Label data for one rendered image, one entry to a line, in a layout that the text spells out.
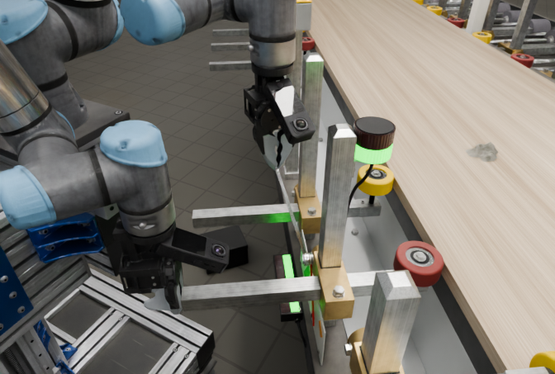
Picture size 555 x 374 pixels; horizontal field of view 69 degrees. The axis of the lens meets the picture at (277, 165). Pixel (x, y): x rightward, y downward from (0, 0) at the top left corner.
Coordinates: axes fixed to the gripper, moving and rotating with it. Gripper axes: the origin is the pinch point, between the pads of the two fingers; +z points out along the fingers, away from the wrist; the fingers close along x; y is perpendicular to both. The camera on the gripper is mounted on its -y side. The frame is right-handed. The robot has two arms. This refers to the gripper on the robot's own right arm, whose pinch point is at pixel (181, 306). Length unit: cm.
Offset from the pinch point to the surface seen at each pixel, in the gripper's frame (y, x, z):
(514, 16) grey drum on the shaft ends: -173, -180, -3
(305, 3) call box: -28, -52, -39
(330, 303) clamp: -25.2, 5.0, -4.5
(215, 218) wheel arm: -5.5, -23.5, 0.5
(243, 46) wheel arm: -16, -148, 1
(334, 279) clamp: -26.9, 0.5, -4.9
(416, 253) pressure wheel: -41.1, -0.4, -9.1
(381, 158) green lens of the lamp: -31.8, -1.0, -28.7
